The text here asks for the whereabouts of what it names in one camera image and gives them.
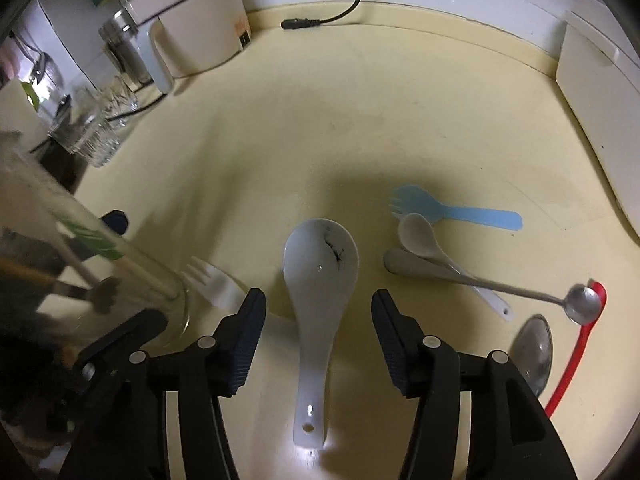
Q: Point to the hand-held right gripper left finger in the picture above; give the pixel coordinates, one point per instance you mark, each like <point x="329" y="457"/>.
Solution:
<point x="245" y="340"/>

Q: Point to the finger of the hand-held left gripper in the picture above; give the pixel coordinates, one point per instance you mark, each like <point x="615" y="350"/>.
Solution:
<point x="125" y="337"/>
<point x="116" y="221"/>

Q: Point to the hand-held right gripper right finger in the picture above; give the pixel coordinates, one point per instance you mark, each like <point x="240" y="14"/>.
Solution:
<point x="395" y="340"/>

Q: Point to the chopsticks with green print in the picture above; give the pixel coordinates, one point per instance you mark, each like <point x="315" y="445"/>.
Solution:
<point x="90" y="237"/>

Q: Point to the metal fork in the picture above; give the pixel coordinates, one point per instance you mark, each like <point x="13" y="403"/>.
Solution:
<point x="102" y="295"/>

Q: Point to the tall clear glass cup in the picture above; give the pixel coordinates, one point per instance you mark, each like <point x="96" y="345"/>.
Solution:
<point x="150" y="285"/>

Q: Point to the white plastic spork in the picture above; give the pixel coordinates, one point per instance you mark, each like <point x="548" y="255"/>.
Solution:
<point x="215" y="285"/>

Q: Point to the white ceramic soup spoon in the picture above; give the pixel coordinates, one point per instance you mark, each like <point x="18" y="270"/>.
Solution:
<point x="315" y="340"/>

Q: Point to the brown wooden chopsticks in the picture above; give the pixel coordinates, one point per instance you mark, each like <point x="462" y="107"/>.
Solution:
<point x="30" y="270"/>

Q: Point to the small white spoon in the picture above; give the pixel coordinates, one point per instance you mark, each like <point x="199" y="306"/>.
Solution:
<point x="417" y="232"/>

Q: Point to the blue plastic spork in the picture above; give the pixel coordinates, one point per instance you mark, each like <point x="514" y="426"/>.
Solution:
<point x="480" y="217"/>

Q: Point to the red plastic spoon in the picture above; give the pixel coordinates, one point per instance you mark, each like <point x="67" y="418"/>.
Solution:
<point x="570" y="360"/>

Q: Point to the black electric griddle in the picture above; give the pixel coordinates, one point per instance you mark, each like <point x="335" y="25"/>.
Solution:
<point x="60" y="170"/>

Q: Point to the large ribbed glass tumbler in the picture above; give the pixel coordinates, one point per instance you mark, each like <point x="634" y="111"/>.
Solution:
<point x="95" y="130"/>

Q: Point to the small glass tumbler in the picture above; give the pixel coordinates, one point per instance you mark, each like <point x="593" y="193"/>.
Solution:
<point x="122" y="95"/>

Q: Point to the stainless steel canister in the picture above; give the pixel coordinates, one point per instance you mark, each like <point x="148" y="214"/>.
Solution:
<point x="120" y="45"/>

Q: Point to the cream rice cooker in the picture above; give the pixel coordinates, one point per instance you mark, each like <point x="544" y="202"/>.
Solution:
<point x="200" y="25"/>

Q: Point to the white cutting board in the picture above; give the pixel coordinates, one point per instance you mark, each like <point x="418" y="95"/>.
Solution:
<point x="600" y="110"/>

